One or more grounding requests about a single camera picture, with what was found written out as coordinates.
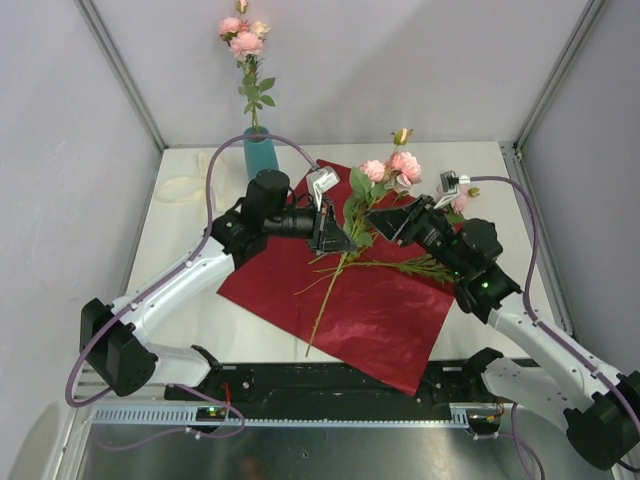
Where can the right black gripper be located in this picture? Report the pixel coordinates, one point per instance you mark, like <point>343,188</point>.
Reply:
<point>403,224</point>

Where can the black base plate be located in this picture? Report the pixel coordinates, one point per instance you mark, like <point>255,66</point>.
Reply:
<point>335,392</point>

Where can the pink rose stem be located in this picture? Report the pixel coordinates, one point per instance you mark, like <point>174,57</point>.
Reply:
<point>247,51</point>
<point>370,183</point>

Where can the dark red wrapping paper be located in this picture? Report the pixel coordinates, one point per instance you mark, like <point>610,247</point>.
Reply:
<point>383,317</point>

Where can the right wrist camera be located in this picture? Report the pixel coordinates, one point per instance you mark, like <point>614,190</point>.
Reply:
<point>453,191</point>

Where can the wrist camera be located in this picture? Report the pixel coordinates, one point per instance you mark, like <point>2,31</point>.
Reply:
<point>320,181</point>
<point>453,191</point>

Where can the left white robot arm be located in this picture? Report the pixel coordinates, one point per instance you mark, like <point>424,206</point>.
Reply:
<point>116,339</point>

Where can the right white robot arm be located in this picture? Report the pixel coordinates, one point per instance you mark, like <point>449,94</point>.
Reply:
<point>592,402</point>

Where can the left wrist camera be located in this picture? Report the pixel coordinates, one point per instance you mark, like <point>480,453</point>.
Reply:
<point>320,181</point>

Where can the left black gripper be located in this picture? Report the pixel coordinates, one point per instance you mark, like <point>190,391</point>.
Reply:
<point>334,239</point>

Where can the teal conical vase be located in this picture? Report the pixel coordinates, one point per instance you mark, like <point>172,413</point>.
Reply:
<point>259,152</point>

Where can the cream ribbon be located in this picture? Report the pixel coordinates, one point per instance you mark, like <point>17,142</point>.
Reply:
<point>188,189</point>

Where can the cream single rose stem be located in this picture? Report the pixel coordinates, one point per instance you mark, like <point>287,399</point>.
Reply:
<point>260,29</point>

